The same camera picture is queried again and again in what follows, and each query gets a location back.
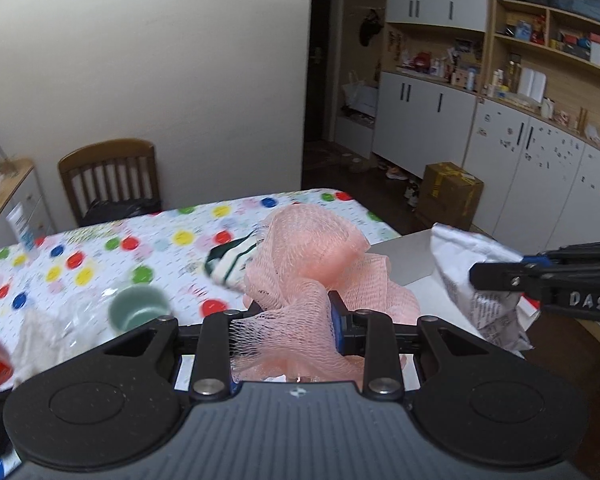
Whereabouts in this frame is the printed plastic bag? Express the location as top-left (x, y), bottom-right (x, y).
top-left (429, 222), bottom-right (534, 354)

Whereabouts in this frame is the clear zip plastic bag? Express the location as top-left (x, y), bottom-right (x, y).
top-left (57, 287), bottom-right (120, 358)

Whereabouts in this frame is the white fluffy cloth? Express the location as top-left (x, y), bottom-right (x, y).
top-left (12, 310), bottom-right (84, 387)

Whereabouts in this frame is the red white cardboard box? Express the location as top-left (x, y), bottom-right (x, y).
top-left (370, 223), bottom-right (538, 356)

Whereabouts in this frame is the brown cardboard parcel box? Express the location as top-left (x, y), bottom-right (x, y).
top-left (415, 162), bottom-right (484, 231)

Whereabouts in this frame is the pale green ceramic mug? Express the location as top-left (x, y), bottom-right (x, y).
top-left (108, 284), bottom-right (172, 334)

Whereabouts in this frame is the balloon pattern tablecloth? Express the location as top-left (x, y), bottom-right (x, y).
top-left (0, 187), bottom-right (402, 480)

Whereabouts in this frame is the brown wooden chair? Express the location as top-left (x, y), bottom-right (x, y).
top-left (57, 138), bottom-right (162, 226)

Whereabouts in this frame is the white blue tube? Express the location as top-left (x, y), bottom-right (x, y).
top-left (6, 203), bottom-right (35, 252)

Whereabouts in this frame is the white wooden side cabinet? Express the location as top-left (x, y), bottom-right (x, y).
top-left (0, 158), bottom-right (57, 249)

